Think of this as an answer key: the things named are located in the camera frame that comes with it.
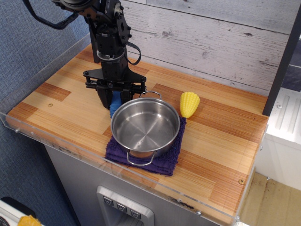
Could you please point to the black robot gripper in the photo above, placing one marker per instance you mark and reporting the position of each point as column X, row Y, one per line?
column 115, row 76

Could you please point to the blue handled grey spatula fork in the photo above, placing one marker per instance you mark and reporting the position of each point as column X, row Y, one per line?
column 116, row 102

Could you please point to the stainless steel pot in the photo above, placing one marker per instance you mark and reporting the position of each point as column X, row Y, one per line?
column 145, row 127

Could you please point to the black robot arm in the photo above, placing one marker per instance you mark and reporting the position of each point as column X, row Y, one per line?
column 110, row 36

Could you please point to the yellow toy corn cob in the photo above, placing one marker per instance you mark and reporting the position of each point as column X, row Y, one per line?
column 189, row 102

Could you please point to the purple folded cloth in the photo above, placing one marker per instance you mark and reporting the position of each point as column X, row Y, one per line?
column 164, row 164

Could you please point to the grey cabinet with button panel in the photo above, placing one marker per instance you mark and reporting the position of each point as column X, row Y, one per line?
column 101, row 196

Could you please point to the yellow object bottom left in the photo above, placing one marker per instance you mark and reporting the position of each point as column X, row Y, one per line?
column 28, row 221

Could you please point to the white appliance at right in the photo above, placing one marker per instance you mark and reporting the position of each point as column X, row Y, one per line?
column 279, row 155

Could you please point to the black left frame post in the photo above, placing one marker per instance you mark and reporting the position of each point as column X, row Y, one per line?
column 93, row 41

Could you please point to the black frame post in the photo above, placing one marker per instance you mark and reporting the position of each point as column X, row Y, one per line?
column 284, row 64
column 93, row 41

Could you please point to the black right frame post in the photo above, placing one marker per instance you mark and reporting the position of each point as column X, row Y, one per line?
column 284, row 64

